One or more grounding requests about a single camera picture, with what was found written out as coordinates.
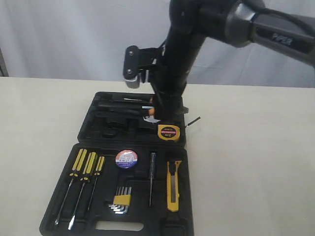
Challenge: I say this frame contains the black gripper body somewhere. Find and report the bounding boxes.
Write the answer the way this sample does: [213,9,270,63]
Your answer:
[152,26,204,96]

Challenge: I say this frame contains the pliers black orange handles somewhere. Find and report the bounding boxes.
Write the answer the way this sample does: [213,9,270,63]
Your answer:
[97,97,189,118]

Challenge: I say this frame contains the yellow measuring tape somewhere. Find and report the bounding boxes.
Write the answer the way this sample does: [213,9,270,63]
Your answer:
[157,115,201,145]

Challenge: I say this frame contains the black electrical tape roll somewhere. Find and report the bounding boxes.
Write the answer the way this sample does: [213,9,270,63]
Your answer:
[115,149,138,169]

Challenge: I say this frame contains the yellow utility knife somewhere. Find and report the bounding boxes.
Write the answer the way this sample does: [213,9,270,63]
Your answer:
[166,160,182,212]

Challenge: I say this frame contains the black plastic tool case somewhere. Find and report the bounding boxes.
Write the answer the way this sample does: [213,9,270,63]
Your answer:
[39,91,194,236]

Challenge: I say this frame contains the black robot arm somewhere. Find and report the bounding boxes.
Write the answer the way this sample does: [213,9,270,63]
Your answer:
[148,0,315,120]

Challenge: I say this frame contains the silver adjustable wrench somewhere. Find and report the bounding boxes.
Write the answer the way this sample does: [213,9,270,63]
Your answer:
[143,116,160,123]

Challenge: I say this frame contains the voltage tester screwdriver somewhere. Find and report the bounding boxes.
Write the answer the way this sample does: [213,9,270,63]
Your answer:
[149,152,157,207]

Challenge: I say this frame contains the small yellow black screwdriver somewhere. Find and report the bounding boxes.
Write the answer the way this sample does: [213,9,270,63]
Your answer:
[87,156,105,212]

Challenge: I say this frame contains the middle yellow black screwdriver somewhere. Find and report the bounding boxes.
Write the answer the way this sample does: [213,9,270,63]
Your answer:
[67,152,97,231]

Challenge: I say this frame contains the white backdrop curtain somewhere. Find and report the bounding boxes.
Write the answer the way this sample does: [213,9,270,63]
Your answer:
[0,0,315,88]

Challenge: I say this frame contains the hex key set yellow holder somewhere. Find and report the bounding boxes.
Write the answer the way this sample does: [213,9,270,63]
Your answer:
[108,186,132,215]

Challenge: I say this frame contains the large yellow black screwdriver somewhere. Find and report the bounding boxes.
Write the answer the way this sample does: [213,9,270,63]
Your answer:
[54,148,87,226]

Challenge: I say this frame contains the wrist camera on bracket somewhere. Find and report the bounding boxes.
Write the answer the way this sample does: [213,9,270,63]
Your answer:
[123,45,165,89]

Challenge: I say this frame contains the claw hammer black handle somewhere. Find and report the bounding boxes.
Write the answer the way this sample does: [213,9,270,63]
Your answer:
[97,101,153,110]

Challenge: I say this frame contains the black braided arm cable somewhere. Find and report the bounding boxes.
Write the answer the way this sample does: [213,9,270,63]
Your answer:
[260,7,315,32]

